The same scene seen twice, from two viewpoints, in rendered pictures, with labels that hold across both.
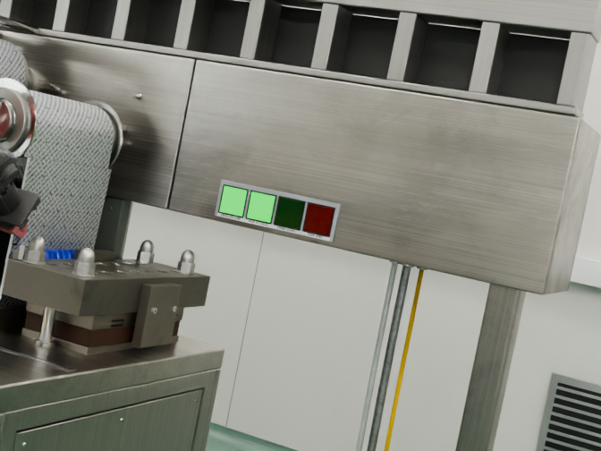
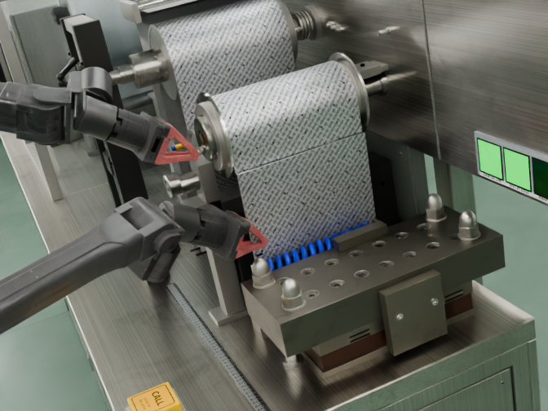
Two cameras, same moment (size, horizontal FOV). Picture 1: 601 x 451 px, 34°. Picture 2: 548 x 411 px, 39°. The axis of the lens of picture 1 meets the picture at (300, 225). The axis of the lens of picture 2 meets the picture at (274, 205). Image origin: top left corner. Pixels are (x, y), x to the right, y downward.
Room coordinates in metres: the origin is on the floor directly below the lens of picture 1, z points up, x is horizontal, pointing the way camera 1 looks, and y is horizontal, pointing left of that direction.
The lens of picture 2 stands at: (0.89, -0.42, 1.63)
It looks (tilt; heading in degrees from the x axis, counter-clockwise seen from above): 23 degrees down; 47
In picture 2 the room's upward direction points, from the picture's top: 12 degrees counter-clockwise
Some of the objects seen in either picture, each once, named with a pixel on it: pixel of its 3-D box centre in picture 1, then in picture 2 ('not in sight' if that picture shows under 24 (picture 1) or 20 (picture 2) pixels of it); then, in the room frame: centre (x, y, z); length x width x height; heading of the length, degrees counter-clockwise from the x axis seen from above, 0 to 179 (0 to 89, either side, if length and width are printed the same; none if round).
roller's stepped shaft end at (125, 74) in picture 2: not in sight; (117, 77); (1.72, 0.80, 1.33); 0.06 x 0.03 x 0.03; 156
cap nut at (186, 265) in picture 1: (187, 260); (467, 223); (1.89, 0.20, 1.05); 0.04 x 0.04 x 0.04
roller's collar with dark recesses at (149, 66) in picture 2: not in sight; (148, 68); (1.77, 0.78, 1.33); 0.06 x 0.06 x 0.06; 66
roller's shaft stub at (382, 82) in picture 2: not in sight; (365, 88); (1.95, 0.42, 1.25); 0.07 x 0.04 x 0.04; 156
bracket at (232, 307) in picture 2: not in sight; (209, 243); (1.67, 0.59, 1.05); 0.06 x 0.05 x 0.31; 156
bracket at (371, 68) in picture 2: not in sight; (366, 68); (1.96, 0.42, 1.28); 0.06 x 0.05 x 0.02; 156
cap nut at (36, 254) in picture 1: (36, 249); (261, 271); (1.63, 0.42, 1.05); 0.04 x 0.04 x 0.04
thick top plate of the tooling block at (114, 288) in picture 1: (114, 284); (373, 274); (1.76, 0.31, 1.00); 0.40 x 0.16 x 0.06; 156
